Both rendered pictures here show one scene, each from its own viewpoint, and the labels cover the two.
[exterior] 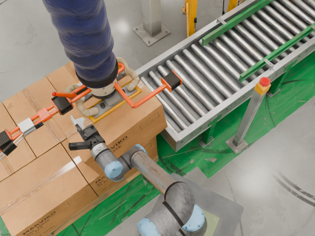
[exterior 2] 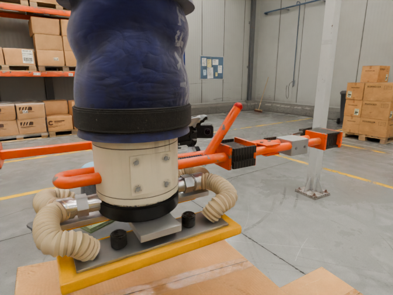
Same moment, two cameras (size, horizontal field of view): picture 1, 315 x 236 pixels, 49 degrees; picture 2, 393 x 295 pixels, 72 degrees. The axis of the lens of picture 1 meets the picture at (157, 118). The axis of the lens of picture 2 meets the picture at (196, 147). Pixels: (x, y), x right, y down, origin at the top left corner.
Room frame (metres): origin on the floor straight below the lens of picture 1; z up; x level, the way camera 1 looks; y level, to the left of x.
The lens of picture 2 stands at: (1.61, 0.47, 1.48)
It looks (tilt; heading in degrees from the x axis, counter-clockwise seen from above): 15 degrees down; 184
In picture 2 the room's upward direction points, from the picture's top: straight up
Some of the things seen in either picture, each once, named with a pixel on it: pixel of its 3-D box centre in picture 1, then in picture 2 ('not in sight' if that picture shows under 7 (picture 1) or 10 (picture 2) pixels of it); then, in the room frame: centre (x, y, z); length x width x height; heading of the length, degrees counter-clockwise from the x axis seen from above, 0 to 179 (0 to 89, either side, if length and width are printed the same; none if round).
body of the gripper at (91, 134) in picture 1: (92, 138); (179, 134); (0.72, 0.34, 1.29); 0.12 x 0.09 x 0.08; 34
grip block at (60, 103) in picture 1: (62, 103); (233, 152); (0.93, 0.51, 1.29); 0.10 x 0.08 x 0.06; 34
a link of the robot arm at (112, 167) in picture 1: (109, 164); not in sight; (0.57, 0.25, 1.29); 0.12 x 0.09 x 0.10; 34
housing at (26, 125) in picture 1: (27, 126); (291, 145); (0.81, 0.69, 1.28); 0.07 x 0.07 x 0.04; 34
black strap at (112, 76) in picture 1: (97, 67); (134, 113); (1.07, 0.30, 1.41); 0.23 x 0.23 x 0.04
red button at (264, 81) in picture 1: (264, 82); not in sight; (1.14, -0.70, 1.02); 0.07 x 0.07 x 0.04
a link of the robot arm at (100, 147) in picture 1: (99, 150); not in sight; (0.64, 0.30, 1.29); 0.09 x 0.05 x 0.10; 124
